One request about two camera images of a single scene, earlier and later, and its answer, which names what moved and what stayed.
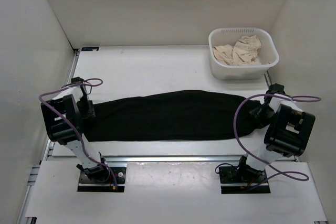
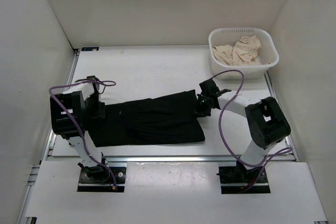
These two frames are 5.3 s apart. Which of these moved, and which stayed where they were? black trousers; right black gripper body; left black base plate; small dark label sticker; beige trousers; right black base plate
Moved: black trousers; right black gripper body
Stayed: left black base plate; small dark label sticker; right black base plate; beige trousers
